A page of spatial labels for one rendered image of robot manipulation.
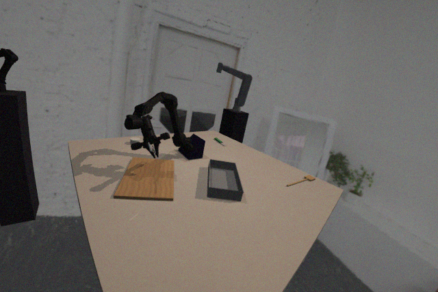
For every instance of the beige short cylinder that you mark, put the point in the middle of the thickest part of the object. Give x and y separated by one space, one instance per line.
134 140

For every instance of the wooden board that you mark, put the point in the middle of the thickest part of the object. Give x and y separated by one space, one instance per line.
147 179

